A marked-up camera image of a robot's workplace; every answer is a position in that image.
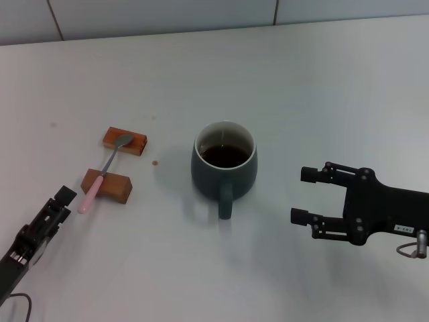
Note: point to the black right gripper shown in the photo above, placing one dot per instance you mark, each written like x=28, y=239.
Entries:
x=388, y=209

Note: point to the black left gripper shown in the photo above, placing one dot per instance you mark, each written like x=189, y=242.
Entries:
x=23, y=255

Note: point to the grey ceramic coffee cup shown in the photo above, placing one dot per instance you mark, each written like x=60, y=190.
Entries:
x=207, y=181

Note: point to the matte brown wooden block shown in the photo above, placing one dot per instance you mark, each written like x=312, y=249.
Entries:
x=115, y=188

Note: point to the glossy orange wooden block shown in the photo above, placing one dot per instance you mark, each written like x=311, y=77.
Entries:
x=139, y=142

